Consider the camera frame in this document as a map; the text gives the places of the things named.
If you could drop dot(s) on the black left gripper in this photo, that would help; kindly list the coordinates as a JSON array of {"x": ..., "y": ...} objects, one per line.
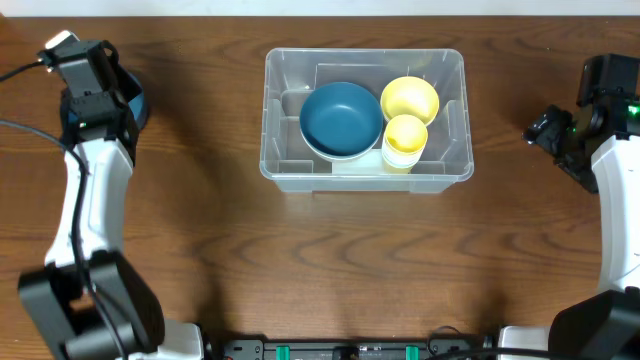
[{"x": 80, "y": 51}]

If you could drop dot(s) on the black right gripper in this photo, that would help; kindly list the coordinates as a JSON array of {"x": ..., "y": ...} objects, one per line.
[{"x": 551, "y": 136}]

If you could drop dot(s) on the dark blue bowl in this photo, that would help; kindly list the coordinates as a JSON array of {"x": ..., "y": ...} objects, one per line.
[
  {"x": 341, "y": 118},
  {"x": 138, "y": 105}
]

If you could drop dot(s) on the yellow plastic cup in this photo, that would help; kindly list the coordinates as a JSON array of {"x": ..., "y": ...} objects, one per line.
[
  {"x": 406, "y": 134},
  {"x": 396, "y": 170}
]

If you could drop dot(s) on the large cream bowl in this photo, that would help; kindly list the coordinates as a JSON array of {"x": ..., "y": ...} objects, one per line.
[{"x": 312, "y": 153}]

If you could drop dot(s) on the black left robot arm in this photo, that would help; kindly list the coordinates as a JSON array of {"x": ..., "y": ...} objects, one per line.
[{"x": 87, "y": 301}]

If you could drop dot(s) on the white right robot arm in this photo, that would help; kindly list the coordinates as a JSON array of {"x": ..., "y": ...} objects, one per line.
[{"x": 598, "y": 147}]

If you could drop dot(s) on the clear plastic storage container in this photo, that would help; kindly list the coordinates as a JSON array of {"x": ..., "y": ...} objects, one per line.
[{"x": 292, "y": 74}]

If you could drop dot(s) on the black mounting rail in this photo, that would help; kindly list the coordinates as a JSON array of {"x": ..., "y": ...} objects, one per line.
[{"x": 257, "y": 349}]

